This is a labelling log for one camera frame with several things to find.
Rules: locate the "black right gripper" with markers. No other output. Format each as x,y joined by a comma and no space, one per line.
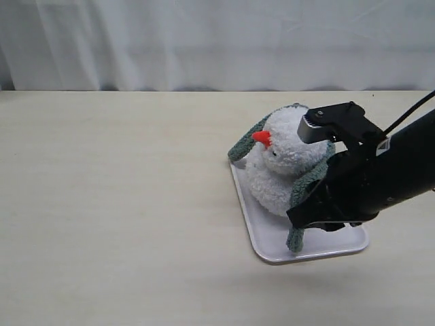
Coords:
350,194

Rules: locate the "white plastic tray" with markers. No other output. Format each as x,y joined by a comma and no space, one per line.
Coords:
268,233

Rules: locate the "white plush snowman toy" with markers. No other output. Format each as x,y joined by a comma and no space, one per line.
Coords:
278,158

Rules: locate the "green fuzzy scarf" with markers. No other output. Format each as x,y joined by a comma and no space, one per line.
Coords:
244,145

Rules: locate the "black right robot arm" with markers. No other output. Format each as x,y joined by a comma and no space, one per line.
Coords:
408,162

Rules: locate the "white curtain backdrop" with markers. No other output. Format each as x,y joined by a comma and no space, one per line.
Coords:
217,45

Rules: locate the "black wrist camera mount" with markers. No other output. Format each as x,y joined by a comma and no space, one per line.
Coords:
344,122

